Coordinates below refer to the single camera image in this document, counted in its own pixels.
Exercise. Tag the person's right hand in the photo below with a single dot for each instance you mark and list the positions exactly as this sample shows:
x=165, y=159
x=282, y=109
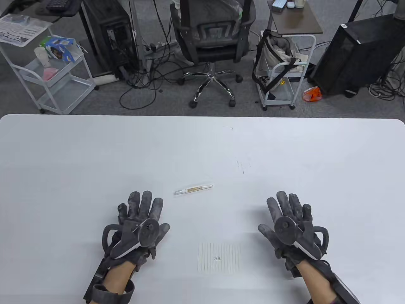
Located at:
x=284, y=207

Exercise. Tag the person's left hand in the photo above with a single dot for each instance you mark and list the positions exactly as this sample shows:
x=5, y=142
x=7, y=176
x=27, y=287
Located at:
x=134, y=209

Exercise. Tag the person's right thumb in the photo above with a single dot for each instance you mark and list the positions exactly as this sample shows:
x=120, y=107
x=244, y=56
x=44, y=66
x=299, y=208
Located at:
x=265, y=231

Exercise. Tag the person's left little finger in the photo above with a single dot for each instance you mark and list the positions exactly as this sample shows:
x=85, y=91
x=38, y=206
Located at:
x=122, y=212

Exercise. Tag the person's right middle finger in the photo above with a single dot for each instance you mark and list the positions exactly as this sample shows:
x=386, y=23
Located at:
x=283, y=204

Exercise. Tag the person's left middle finger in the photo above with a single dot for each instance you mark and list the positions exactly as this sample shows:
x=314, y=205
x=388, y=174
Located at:
x=146, y=204

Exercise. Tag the person's right little finger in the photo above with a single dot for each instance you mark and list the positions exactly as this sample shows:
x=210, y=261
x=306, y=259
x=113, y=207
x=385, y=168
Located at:
x=307, y=213

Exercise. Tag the person's left thumb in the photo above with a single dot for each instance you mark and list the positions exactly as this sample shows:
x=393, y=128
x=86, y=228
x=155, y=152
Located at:
x=164, y=231

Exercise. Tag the person's left forearm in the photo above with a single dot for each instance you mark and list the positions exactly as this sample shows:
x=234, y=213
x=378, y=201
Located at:
x=117, y=278

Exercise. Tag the person's right forearm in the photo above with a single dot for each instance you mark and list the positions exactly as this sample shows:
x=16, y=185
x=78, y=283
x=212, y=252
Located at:
x=316, y=281

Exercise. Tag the black glove-mounted left controller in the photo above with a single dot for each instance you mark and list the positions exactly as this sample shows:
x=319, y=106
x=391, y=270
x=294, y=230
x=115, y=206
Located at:
x=145, y=232

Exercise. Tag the black glove-mounted controller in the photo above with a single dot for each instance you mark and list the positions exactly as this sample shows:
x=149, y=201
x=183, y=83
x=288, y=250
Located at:
x=145, y=232
x=286, y=232

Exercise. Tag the black glove-mounted right controller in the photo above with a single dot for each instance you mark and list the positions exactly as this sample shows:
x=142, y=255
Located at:
x=286, y=232

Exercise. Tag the white correction pen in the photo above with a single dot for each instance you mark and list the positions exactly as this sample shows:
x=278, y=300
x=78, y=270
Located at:
x=193, y=189

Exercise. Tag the orange plastic bag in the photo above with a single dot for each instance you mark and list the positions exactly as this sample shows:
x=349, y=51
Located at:
x=312, y=94

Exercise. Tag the white paper roll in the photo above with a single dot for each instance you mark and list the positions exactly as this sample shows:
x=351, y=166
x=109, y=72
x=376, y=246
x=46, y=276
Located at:
x=103, y=78

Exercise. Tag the white three-tier rolling cart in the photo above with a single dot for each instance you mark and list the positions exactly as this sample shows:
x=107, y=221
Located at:
x=53, y=82

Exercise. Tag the pink packet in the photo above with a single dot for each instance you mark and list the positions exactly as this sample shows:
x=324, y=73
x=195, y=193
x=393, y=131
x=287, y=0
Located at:
x=49, y=74

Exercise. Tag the white power strip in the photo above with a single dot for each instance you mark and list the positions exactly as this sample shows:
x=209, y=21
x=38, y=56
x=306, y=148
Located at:
x=158, y=45

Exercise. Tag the black computer tower mesh side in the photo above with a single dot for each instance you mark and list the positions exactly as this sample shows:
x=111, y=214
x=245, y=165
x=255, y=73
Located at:
x=357, y=53

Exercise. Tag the black computer tower glass side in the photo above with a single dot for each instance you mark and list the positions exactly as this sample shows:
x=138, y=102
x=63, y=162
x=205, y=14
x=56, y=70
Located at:
x=109, y=38

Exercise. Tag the white paper cup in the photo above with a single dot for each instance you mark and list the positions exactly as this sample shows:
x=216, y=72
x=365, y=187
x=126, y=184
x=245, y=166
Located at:
x=42, y=56

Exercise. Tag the blue snack box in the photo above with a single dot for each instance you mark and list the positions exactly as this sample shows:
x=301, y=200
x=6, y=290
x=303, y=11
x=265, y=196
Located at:
x=60, y=48

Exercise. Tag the black mesh office chair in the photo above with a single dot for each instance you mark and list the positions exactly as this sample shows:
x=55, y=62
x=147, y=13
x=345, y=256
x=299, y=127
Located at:
x=215, y=38

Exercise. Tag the white cart with brown top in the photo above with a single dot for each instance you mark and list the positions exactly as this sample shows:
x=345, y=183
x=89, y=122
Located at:
x=294, y=22

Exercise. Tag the small white case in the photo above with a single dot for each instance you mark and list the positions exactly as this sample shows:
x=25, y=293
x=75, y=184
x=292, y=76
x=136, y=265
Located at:
x=290, y=4

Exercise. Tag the light blue small box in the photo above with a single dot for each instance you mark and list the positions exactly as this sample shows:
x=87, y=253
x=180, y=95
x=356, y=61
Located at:
x=279, y=3

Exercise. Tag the white mug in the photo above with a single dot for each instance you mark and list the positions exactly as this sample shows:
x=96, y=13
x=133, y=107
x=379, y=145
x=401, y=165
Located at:
x=300, y=3

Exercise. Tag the folded newspaper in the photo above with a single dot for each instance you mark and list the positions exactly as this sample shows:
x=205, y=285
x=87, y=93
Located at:
x=19, y=30

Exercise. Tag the black keyboard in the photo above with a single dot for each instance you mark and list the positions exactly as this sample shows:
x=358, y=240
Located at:
x=57, y=4

